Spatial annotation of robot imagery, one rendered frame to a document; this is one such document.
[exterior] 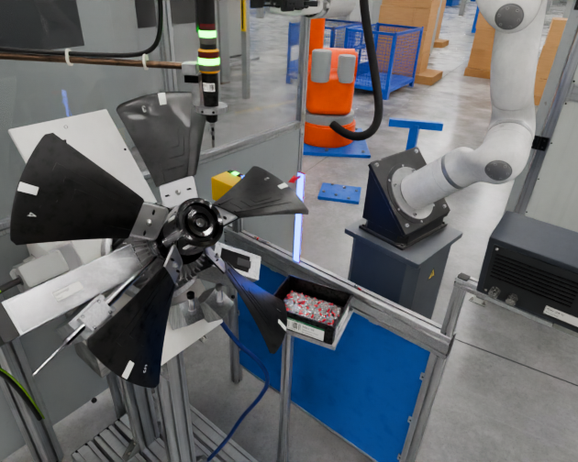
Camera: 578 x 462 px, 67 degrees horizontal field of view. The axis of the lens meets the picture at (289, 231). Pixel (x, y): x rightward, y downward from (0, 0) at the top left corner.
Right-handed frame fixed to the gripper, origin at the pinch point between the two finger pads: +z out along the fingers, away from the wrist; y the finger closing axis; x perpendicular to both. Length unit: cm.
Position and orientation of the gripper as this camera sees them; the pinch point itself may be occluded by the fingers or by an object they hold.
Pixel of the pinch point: (268, 2)
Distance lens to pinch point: 111.7
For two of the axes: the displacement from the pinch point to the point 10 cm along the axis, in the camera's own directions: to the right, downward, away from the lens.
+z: -6.3, 3.8, -6.8
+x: 0.4, -8.6, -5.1
